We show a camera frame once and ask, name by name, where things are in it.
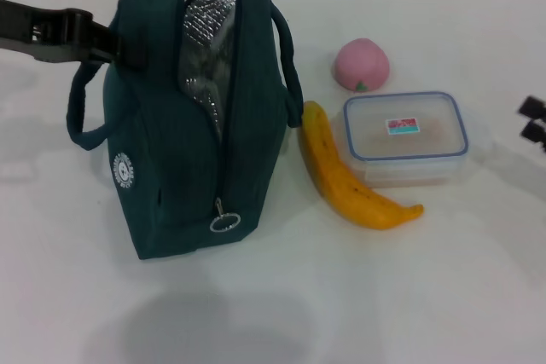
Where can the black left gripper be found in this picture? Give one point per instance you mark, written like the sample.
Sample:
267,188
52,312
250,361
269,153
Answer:
55,36

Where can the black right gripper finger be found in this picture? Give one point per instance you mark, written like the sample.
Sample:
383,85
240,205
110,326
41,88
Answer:
536,134
535,109

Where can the dark teal insulated lunch bag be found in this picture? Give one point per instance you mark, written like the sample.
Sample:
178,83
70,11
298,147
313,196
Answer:
170,159

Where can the clear plastic food container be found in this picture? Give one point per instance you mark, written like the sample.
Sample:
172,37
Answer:
405,134

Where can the pink toy peach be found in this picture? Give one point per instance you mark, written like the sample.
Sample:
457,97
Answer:
362,63

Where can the yellow banana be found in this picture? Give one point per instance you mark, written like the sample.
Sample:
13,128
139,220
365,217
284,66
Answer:
341,180

